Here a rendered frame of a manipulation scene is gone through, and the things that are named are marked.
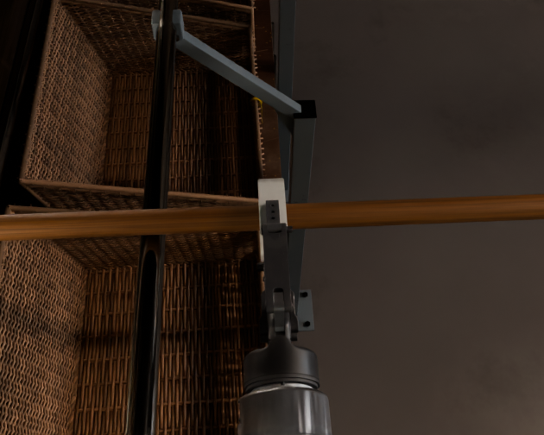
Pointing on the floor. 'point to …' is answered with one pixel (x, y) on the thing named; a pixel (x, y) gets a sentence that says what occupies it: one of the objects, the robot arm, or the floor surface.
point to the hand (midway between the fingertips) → (272, 217)
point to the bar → (140, 410)
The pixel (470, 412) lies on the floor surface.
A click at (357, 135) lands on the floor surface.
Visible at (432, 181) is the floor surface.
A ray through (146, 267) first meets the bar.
